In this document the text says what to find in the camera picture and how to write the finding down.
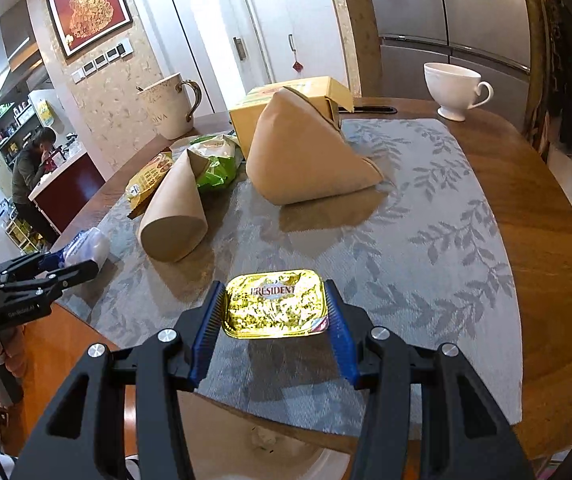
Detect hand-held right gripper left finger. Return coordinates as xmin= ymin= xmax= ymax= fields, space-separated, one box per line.
xmin=11 ymin=280 xmax=229 ymax=480

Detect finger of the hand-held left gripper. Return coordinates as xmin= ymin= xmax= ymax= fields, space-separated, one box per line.
xmin=0 ymin=251 xmax=69 ymax=283
xmin=0 ymin=259 xmax=101 ymax=311

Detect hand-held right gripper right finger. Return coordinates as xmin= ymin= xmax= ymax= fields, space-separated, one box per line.
xmin=323 ymin=281 xmax=536 ymax=480

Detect clear plastic wrapper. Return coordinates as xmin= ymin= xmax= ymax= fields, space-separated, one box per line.
xmin=63 ymin=227 xmax=112 ymax=268

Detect gold foil butter packet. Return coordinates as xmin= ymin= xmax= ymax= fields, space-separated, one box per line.
xmin=220 ymin=269 xmax=331 ymax=340

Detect green snack bag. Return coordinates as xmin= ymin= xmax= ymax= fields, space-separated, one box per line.
xmin=186 ymin=134 xmax=245 ymax=193

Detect yellow storage rack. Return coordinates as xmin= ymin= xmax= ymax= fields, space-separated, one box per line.
xmin=5 ymin=219 xmax=43 ymax=255

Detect red kitchen counter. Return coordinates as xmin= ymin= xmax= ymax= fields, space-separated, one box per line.
xmin=28 ymin=142 xmax=107 ymax=245

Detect grey leaf pattern placemat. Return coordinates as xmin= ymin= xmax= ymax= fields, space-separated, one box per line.
xmin=56 ymin=117 xmax=524 ymax=438

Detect kitchen shelf with goods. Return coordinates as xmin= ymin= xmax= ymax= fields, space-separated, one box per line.
xmin=0 ymin=100 xmax=38 ymax=162

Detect small brown paper cone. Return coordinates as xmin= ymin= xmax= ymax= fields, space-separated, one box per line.
xmin=137 ymin=149 xmax=210 ymax=263

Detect yellow snack bag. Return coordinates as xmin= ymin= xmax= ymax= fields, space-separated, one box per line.
xmin=125 ymin=150 xmax=174 ymax=218

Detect white round bin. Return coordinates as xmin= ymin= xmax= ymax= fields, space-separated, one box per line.
xmin=175 ymin=390 xmax=367 ymax=480

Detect large brown paper cone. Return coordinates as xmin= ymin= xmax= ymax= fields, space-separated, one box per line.
xmin=245 ymin=86 xmax=384 ymax=206

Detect yellow cardboard box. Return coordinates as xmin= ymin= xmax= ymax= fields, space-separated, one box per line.
xmin=228 ymin=76 xmax=354 ymax=161

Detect white teacup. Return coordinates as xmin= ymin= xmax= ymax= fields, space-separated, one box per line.
xmin=423 ymin=62 xmax=495 ymax=122

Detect white cloth bundle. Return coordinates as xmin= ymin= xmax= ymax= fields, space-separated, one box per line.
xmin=547 ymin=144 xmax=572 ymax=213

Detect white double door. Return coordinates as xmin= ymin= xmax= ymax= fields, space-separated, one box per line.
xmin=133 ymin=0 xmax=249 ymax=113

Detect steel refrigerator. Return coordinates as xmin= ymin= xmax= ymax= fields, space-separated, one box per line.
xmin=363 ymin=0 xmax=534 ymax=102

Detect red framed wall picture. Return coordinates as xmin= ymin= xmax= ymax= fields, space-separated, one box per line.
xmin=45 ymin=0 xmax=133 ymax=58

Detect white door with handle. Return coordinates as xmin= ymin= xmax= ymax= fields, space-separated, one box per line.
xmin=236 ymin=0 xmax=354 ymax=98

